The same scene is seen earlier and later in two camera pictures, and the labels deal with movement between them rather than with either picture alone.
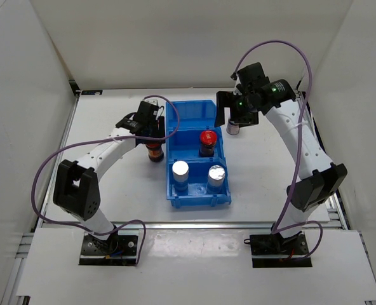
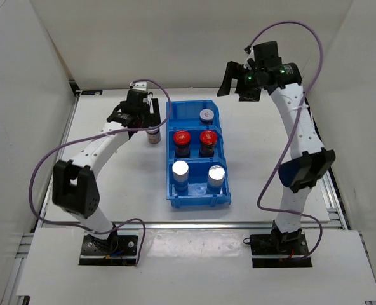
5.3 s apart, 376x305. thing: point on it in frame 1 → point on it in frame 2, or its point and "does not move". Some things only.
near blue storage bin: [196, 194] does not move
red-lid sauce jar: [208, 138] does not move
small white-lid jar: [232, 128] → [206, 116]
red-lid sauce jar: [155, 153] → [181, 140]
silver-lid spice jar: [180, 175] does not move
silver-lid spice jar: [216, 179] does not move
